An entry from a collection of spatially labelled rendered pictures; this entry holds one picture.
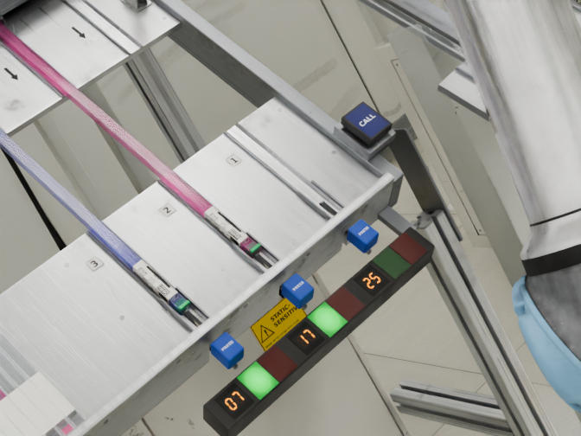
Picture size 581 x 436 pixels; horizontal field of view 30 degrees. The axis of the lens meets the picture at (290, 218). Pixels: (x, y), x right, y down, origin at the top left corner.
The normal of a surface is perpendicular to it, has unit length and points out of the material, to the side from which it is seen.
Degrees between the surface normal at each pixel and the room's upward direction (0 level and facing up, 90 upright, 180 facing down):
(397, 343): 0
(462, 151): 90
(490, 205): 90
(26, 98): 46
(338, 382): 90
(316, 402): 90
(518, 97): 69
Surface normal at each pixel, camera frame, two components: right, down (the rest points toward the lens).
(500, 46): -0.57, 0.18
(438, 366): -0.47, -0.83
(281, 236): 0.06, -0.58
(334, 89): 0.54, 0.00
